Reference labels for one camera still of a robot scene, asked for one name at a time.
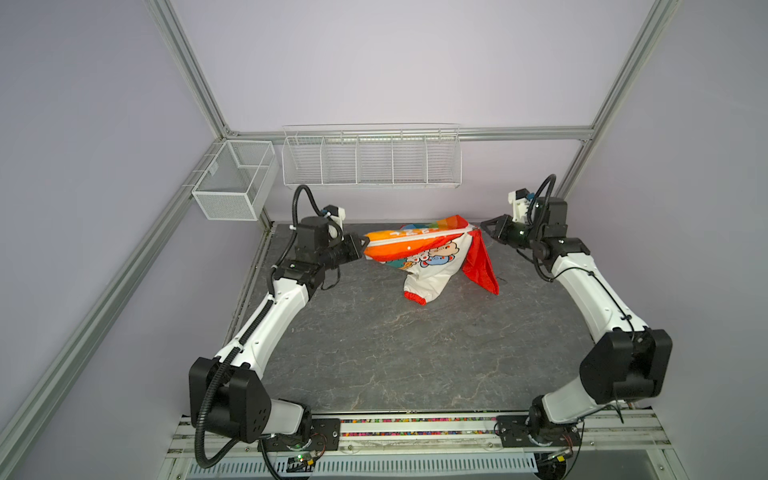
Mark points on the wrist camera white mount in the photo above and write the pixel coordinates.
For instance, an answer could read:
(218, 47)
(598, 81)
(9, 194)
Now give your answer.
(519, 201)
(336, 216)

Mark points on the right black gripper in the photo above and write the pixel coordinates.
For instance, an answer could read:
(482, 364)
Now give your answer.
(505, 224)

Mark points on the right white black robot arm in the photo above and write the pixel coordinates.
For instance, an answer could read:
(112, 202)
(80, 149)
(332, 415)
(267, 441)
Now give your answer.
(629, 359)

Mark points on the colourful rainbow kids jacket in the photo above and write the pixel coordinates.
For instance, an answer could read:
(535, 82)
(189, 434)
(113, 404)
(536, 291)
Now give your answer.
(431, 254)

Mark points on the white mesh box basket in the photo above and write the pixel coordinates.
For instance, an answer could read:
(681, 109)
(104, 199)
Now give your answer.
(237, 180)

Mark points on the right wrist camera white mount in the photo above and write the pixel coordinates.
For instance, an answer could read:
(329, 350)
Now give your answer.
(519, 201)

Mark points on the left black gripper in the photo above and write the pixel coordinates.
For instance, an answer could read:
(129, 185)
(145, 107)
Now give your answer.
(354, 252)

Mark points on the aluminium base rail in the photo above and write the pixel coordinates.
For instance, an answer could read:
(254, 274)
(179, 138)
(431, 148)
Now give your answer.
(616, 443)

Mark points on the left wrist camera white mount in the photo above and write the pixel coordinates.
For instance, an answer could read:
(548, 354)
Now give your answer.
(336, 216)

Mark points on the white wire shelf basket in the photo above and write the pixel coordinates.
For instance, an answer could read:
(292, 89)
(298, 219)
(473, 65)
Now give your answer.
(419, 155)

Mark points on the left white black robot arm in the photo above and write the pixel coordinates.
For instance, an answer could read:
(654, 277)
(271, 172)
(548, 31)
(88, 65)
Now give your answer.
(227, 395)

